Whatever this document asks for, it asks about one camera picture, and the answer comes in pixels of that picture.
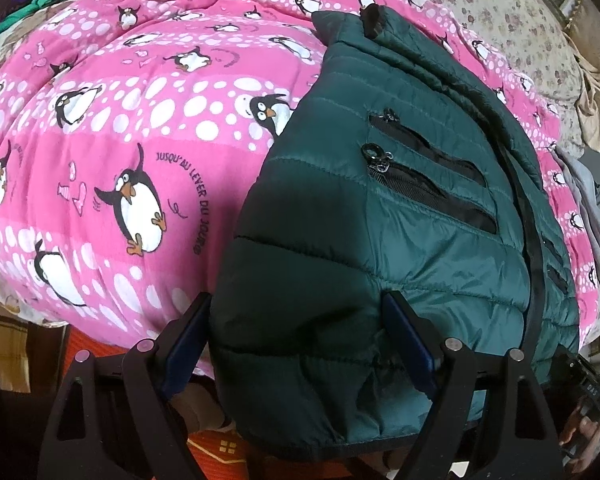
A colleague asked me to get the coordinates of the person's right hand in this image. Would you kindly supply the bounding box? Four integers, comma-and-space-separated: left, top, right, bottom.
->
566, 404, 600, 457

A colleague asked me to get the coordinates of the dark green puffer jacket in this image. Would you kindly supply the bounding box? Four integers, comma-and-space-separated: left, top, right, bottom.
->
209, 4, 581, 447

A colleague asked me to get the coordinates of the grey garment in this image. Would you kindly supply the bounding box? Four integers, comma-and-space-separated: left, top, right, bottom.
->
552, 146, 600, 295

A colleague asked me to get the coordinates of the pink penguin print blanket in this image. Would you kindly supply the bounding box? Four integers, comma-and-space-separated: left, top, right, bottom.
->
0, 0, 600, 381

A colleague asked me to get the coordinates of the floral bed sheet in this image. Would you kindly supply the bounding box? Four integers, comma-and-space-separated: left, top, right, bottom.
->
375, 0, 588, 158

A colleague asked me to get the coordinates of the orange patterned mat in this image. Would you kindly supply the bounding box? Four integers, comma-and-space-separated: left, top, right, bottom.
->
186, 429, 281, 480

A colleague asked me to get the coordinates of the green cloth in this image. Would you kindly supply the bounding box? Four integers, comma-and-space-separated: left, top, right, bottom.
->
0, 0, 118, 48

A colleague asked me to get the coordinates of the brown flower print quilt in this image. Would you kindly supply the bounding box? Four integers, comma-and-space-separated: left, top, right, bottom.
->
0, 7, 61, 81

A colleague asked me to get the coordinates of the beige cloth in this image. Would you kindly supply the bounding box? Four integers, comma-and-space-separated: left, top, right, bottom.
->
560, 0, 600, 151

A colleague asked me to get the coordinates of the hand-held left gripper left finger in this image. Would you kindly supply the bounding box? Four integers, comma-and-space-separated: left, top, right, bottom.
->
36, 291, 217, 480

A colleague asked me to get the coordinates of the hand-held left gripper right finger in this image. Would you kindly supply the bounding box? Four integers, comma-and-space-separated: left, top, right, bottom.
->
382, 291, 567, 480

